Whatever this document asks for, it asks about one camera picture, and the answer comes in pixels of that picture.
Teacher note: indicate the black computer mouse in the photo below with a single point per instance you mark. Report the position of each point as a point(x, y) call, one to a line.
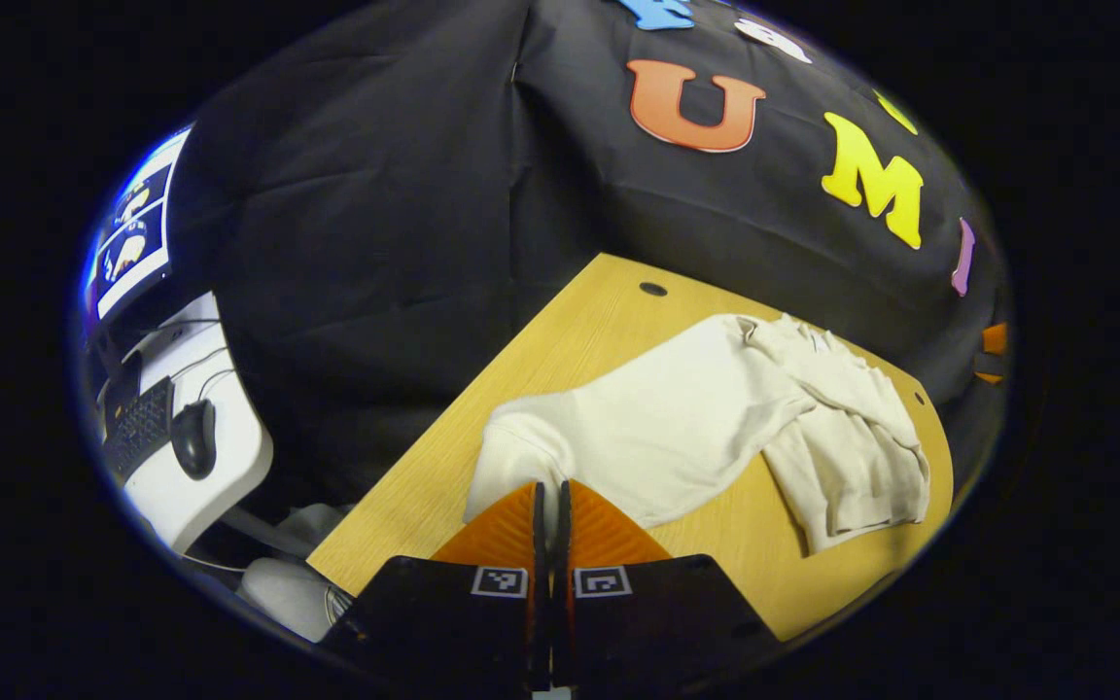
point(193, 437)

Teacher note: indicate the white rounded object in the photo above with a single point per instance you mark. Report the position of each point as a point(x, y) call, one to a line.
point(288, 598)

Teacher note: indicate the black keyboard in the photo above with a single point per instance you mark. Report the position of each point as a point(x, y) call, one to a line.
point(142, 428)

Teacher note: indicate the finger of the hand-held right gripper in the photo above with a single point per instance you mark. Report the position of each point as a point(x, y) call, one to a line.
point(990, 362)

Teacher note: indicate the white side desk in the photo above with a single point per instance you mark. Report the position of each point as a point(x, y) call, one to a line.
point(229, 467)

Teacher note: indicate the cream white sweatshirt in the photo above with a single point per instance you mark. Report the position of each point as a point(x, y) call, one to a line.
point(667, 428)

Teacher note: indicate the black backdrop cloth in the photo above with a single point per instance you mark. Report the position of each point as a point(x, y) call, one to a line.
point(375, 243)

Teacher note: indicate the computer monitor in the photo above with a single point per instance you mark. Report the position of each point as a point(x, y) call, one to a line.
point(137, 243)

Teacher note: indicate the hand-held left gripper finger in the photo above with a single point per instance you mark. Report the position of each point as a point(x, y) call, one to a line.
point(541, 544)
point(561, 544)

